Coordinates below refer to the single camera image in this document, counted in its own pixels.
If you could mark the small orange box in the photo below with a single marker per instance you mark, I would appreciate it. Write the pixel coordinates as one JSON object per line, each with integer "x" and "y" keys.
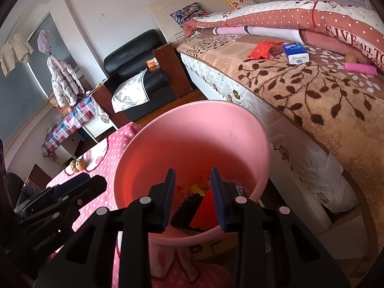
{"x": 152, "y": 63}

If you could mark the cream knit sweater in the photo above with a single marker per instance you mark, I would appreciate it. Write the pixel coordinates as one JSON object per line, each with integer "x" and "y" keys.
{"x": 15, "y": 51}

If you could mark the checkered tablecloth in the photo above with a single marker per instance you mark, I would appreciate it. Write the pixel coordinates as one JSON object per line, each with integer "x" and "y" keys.
{"x": 72, "y": 120}

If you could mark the brown leaf pattern blanket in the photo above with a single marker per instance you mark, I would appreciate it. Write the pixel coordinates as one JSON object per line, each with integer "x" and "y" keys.
{"x": 315, "y": 102}

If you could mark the white bed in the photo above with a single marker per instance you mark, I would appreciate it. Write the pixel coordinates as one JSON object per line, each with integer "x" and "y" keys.
{"x": 210, "y": 72}

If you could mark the red snack packet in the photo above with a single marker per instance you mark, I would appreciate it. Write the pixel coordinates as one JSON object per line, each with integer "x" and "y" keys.
{"x": 264, "y": 49}

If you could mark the rolled pink white quilt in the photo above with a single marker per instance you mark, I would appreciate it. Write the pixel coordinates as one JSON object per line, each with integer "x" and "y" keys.
{"x": 264, "y": 31}

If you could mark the pink puffer jacket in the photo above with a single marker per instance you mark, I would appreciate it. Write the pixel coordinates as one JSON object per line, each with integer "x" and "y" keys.
{"x": 64, "y": 81}

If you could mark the cartoon print pillow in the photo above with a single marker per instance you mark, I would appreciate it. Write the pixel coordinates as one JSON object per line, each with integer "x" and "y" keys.
{"x": 189, "y": 12}

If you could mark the pink polka dot quilt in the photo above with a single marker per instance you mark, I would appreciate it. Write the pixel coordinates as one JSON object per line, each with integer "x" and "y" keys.
{"x": 270, "y": 18}

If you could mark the pink polka dot blanket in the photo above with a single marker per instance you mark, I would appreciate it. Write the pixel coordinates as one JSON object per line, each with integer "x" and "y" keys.
{"x": 111, "y": 153}

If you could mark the black leather armchair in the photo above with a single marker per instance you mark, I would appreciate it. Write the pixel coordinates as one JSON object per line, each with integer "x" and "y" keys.
{"x": 135, "y": 51}
{"x": 15, "y": 183}

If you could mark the white wooden desk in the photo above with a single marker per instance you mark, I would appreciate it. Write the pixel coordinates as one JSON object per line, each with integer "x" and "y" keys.
{"x": 66, "y": 150}

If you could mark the yellow floral pillow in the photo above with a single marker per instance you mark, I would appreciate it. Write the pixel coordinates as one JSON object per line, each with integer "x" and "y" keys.
{"x": 240, "y": 0}

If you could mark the grey roller blind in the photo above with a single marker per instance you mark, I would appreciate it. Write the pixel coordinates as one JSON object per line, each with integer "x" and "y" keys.
{"x": 21, "y": 108}
{"x": 60, "y": 36}

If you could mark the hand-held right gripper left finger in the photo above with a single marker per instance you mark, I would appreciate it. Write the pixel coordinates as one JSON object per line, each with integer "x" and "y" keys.
{"x": 169, "y": 198}

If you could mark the small tan nut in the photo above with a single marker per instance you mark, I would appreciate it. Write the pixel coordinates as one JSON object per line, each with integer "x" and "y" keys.
{"x": 351, "y": 58}

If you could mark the red apple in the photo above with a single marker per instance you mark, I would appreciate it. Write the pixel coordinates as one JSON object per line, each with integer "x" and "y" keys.
{"x": 70, "y": 109}

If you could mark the patterned hanging cloth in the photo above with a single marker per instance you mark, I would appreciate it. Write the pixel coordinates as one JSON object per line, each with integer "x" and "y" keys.
{"x": 100, "y": 114}

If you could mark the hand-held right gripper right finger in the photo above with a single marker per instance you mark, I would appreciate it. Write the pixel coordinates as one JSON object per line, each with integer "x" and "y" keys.
{"x": 217, "y": 198}

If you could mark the white floral cloth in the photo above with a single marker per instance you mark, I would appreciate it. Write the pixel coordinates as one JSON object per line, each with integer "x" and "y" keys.
{"x": 129, "y": 93}

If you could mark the black foam net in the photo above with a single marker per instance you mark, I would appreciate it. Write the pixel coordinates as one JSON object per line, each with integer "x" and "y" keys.
{"x": 189, "y": 210}

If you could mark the pink plastic bucket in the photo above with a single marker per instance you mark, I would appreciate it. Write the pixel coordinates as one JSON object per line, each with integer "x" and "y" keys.
{"x": 186, "y": 138}

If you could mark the blue white tissue pack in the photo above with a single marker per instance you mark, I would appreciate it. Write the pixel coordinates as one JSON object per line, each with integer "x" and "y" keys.
{"x": 295, "y": 54}

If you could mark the brown walnut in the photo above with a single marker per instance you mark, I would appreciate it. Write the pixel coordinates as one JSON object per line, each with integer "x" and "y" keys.
{"x": 81, "y": 165}
{"x": 71, "y": 167}

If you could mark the pink hat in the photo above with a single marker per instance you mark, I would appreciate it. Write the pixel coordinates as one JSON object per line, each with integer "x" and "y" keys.
{"x": 44, "y": 40}

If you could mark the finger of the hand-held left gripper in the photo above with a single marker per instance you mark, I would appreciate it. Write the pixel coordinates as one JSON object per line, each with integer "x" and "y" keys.
{"x": 90, "y": 189}
{"x": 72, "y": 183}

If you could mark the wall switch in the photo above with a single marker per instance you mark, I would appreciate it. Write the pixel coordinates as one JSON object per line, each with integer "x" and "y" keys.
{"x": 100, "y": 17}

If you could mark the pink ribbed cylinder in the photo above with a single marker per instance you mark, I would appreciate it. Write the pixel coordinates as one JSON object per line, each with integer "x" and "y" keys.
{"x": 360, "y": 69}

